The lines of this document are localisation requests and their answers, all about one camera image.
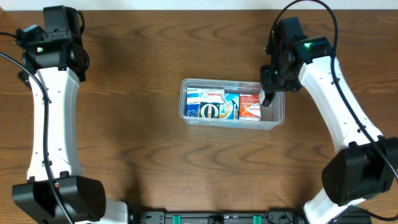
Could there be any red medicine box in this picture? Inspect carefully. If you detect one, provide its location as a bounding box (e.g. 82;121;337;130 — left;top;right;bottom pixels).
239;94;261;121

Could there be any blue Kool Fever box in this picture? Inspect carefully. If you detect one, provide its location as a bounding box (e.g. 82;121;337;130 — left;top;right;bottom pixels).
186;94;239;119

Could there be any green Zam-Buk box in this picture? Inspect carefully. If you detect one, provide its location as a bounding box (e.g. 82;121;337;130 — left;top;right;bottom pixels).
198;102;220;118

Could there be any white Panadol box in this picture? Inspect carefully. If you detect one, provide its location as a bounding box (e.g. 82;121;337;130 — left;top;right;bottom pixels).
187;88;224;104

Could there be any dark bottle white cap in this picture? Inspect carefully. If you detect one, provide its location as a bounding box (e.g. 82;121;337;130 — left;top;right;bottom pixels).
259;90;275;107

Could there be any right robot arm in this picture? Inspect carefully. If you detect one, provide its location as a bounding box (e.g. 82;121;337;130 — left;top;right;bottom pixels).
259;17;397;223

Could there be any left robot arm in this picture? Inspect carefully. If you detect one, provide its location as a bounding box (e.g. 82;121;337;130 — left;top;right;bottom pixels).
12;6;129;223

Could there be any clear plastic container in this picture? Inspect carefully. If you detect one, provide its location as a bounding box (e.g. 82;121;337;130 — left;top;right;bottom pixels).
179;78;285;130

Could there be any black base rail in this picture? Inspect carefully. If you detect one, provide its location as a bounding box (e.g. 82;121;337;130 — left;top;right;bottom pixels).
129;210;373;224

